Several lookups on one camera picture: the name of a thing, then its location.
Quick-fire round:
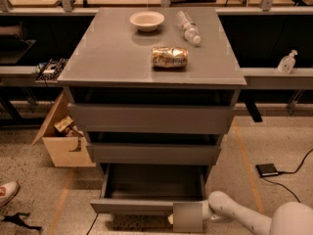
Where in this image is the white sneaker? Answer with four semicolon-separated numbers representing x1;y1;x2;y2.
0;181;20;207

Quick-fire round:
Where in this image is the black foot pedal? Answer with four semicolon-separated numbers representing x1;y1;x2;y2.
255;164;279;177

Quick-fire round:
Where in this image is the black object on floor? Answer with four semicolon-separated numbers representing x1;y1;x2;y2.
2;212;42;231

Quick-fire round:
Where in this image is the clear plastic water bottle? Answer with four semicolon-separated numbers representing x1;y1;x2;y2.
177;11;201;45

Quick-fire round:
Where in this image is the cardboard box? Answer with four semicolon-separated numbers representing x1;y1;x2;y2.
32;92;95;167

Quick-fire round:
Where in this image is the crushed gold snack bag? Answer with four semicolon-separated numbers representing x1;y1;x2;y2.
152;47;188;68

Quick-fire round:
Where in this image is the snack bag in box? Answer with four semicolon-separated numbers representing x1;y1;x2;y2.
54;116;73;132

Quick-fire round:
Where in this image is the white paper bowl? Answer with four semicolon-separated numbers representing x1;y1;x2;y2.
129;11;164;32

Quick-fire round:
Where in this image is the grey middle drawer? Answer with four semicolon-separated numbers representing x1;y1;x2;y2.
86;132;220;165

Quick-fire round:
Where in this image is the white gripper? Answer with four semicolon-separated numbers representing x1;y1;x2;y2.
167;200;224;233

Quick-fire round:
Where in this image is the grey bottom drawer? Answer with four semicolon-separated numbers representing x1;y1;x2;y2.
90;164;206;215

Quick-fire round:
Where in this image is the grey top drawer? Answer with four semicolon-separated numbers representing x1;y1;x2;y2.
68;103;234;134

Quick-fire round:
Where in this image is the black pedal cable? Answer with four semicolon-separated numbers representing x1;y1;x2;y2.
260;148;313;204

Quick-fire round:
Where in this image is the grey drawer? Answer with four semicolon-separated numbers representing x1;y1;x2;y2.
90;164;206;215
86;132;220;165
68;103;234;134

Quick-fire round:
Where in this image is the grey drawer cabinet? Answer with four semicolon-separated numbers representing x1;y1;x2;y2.
57;7;247;181

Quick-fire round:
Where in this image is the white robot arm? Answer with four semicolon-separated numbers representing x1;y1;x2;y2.
202;191;313;235

